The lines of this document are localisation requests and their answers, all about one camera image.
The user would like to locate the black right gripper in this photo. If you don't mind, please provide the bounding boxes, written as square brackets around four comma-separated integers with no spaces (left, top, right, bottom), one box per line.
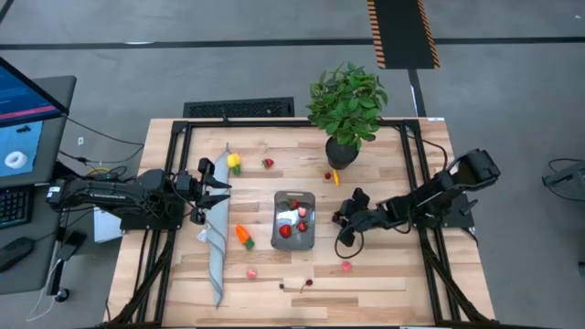
[333,186,390,249]

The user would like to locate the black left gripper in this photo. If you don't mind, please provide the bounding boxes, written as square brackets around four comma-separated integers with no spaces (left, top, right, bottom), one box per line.
[175,157,233,226]

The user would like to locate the orange toy carrot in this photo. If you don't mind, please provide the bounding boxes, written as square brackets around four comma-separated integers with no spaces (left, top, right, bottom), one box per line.
[235,223,256,251]

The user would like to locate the grey translucent plastic container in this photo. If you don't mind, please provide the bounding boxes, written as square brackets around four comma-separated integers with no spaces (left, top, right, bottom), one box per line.
[270,190,317,252]

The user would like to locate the grey rolled towel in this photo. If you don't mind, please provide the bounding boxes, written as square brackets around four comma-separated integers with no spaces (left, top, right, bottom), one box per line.
[202,143,232,310]

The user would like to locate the black plant pot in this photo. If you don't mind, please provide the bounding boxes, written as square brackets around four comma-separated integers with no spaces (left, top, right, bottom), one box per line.
[324,135,361,171]

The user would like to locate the white box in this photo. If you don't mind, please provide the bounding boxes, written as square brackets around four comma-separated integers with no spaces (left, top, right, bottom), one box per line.
[93,207,124,244]

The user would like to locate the green leafy plant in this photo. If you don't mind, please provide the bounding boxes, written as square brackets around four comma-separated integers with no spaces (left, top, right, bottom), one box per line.
[305,61,389,152]

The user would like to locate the black phone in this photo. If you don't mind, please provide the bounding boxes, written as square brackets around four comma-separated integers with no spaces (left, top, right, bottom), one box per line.
[57,230,88,262]

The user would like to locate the grey desk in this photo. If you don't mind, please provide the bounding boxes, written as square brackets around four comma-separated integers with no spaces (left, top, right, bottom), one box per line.
[0,75,79,296]

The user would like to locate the black hazard striped floor mat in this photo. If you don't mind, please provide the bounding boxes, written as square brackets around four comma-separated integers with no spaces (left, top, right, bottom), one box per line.
[367,0,441,70]

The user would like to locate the computer monitor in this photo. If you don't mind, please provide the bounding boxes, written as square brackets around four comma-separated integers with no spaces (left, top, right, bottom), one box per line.
[0,57,71,180]

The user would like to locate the black keyboard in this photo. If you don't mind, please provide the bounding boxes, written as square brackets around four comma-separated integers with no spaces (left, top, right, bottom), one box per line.
[0,185,34,229]

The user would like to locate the black computer mouse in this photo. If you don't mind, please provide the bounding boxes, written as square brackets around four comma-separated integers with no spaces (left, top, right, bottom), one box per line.
[0,236,36,274]

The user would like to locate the black looped gripper cable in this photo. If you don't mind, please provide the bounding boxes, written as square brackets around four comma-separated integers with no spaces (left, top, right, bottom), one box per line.
[334,223,366,260]

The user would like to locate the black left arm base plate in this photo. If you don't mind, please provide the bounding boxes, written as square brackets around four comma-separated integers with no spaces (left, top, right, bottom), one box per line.
[119,212,185,232]

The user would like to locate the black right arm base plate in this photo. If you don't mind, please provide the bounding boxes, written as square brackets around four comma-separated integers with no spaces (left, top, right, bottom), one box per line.
[408,191,475,229]

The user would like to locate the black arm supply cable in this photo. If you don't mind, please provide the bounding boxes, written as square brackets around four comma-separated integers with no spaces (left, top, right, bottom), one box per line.
[400,130,450,173]

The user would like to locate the black aluminium table frame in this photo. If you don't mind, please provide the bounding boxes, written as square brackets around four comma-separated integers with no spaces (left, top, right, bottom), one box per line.
[93,117,499,329]

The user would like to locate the black floor cable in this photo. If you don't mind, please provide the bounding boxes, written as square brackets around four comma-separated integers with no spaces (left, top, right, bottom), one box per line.
[66,116,145,147]
[58,144,145,166]

